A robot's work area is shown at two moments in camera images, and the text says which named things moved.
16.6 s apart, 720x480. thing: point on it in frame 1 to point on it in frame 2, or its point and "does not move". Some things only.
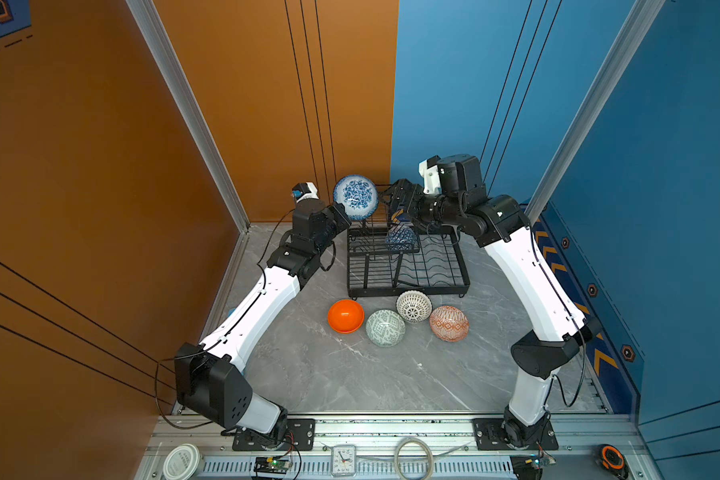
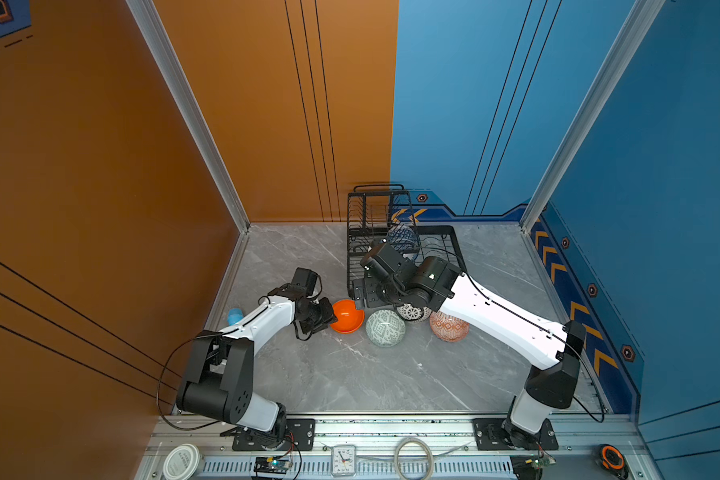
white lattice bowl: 414,306 does not move
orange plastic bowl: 345,316 does not move
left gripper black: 335,213 to 328,316
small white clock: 343,461 does not move
